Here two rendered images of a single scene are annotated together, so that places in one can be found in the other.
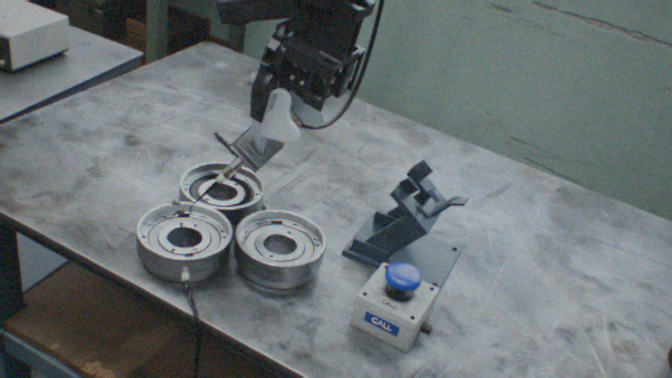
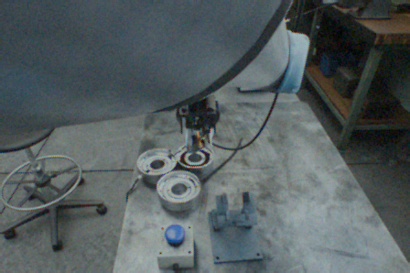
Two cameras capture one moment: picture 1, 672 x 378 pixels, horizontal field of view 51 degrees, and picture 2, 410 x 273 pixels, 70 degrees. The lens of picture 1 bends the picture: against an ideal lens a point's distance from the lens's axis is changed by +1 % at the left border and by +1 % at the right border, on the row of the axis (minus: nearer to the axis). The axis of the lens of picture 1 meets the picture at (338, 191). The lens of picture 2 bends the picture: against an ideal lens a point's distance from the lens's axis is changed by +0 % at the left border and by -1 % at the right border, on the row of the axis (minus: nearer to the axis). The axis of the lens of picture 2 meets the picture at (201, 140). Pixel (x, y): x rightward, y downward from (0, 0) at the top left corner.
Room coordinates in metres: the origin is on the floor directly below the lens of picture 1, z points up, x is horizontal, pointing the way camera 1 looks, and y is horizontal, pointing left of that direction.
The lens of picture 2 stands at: (0.48, -0.42, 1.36)
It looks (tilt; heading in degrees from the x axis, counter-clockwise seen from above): 38 degrees down; 66
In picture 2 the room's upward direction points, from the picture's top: straight up
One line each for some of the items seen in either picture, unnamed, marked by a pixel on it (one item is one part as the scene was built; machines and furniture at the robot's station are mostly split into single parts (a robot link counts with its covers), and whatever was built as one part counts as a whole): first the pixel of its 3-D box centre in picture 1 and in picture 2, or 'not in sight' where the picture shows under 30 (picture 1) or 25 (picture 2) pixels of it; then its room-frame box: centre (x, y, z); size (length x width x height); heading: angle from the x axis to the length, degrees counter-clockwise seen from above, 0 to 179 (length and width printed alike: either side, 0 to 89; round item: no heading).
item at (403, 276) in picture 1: (399, 288); (175, 238); (0.58, -0.09, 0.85); 0.04 x 0.04 x 0.05
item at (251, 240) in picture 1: (279, 250); (178, 191); (0.64, 0.05, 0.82); 0.08 x 0.08 x 0.02
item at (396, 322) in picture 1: (399, 307); (176, 248); (0.57, -0.09, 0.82); 0.08 x 0.07 x 0.05; 68
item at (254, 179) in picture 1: (221, 197); (195, 159); (0.72, 0.14, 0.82); 0.10 x 0.10 x 0.04
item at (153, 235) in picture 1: (184, 243); (157, 167); (0.61, 0.16, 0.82); 0.08 x 0.08 x 0.02
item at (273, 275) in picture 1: (279, 249); (178, 191); (0.64, 0.05, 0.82); 0.10 x 0.10 x 0.04
